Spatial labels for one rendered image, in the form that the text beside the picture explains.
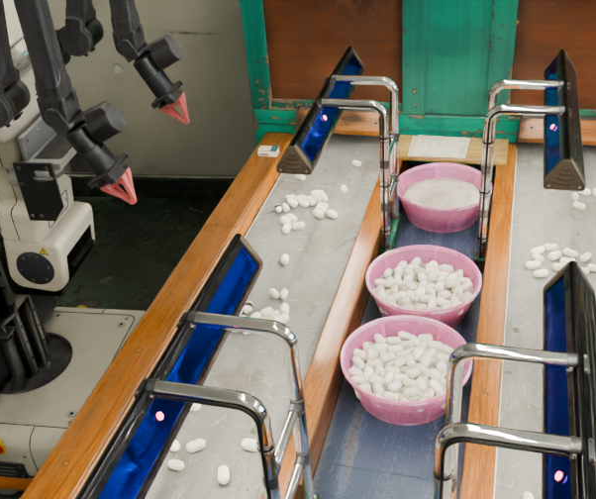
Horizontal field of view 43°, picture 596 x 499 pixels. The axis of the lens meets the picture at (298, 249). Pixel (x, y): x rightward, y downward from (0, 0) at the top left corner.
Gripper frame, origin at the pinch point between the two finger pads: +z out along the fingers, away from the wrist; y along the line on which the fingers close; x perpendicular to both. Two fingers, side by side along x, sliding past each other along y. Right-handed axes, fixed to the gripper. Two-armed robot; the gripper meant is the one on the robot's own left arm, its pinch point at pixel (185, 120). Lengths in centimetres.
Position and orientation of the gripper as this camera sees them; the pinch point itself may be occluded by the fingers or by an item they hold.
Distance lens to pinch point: 211.0
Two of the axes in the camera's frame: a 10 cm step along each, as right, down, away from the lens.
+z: 5.2, 7.5, 4.0
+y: 1.7, -5.5, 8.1
